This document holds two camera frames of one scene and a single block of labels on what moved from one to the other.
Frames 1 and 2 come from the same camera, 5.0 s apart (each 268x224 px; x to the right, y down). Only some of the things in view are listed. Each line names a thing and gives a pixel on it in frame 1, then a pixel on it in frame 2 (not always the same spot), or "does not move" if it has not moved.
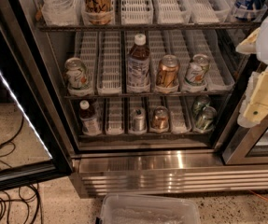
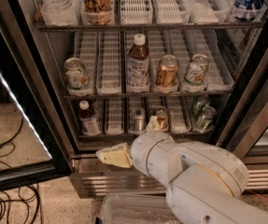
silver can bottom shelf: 138,120 does not move
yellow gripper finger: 249,45 to 153,124
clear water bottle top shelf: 62,5 does not move
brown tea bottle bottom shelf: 91,122 does not move
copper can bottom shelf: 161,119 does not move
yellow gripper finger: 264,91 to 118,155
